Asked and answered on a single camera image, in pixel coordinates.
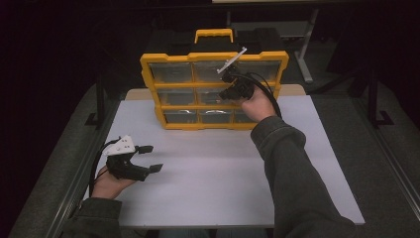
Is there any yellow and black drawer organizer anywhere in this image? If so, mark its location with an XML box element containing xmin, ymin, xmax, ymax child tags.
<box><xmin>140</xmin><ymin>28</ymin><xmax>290</xmax><ymax>131</ymax></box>

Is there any clear plastic drawer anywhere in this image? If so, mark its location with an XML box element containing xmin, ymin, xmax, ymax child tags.
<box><xmin>196</xmin><ymin>87</ymin><xmax>233</xmax><ymax>106</ymax></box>

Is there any black metal post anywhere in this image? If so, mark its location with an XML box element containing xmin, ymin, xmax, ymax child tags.
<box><xmin>84</xmin><ymin>70</ymin><xmax>107</xmax><ymax>127</ymax></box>
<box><xmin>367</xmin><ymin>65</ymin><xmax>395</xmax><ymax>129</ymax></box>

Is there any aluminium frame rail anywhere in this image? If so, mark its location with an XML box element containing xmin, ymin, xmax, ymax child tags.
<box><xmin>46</xmin><ymin>98</ymin><xmax>120</xmax><ymax>238</ymax></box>
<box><xmin>353</xmin><ymin>97</ymin><xmax>420</xmax><ymax>212</ymax></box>

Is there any hand-held gripper black cable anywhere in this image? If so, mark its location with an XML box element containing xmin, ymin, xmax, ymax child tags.
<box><xmin>232</xmin><ymin>71</ymin><xmax>283</xmax><ymax>119</ymax></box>
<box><xmin>87</xmin><ymin>138</ymin><xmax>121</xmax><ymax>198</ymax></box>

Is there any left hand-held gripper black cable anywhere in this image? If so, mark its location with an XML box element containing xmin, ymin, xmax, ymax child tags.
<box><xmin>87</xmin><ymin>138</ymin><xmax>121</xmax><ymax>198</ymax></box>

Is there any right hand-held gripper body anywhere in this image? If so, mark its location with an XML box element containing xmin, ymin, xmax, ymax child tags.
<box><xmin>216</xmin><ymin>46</ymin><xmax>256</xmax><ymax>100</ymax></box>

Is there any person's right hand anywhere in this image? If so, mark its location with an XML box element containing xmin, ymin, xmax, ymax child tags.
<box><xmin>239</xmin><ymin>85</ymin><xmax>278</xmax><ymax>124</ymax></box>

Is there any person's left hand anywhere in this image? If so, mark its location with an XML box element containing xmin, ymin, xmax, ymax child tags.
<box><xmin>90</xmin><ymin>166</ymin><xmax>137</xmax><ymax>200</ymax></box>

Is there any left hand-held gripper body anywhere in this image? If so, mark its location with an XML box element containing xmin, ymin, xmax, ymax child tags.
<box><xmin>104</xmin><ymin>134</ymin><xmax>150</xmax><ymax>182</ymax></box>

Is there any white metal table frame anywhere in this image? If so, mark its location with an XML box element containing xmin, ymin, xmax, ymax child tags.
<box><xmin>226</xmin><ymin>8</ymin><xmax>321</xmax><ymax>84</ymax></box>

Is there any set of clear drawers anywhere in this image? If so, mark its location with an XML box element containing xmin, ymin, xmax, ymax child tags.
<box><xmin>148</xmin><ymin>60</ymin><xmax>283</xmax><ymax>125</ymax></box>

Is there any right hand-held gripper black cable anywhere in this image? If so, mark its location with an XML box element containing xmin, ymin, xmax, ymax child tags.
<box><xmin>232</xmin><ymin>71</ymin><xmax>283</xmax><ymax>119</ymax></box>

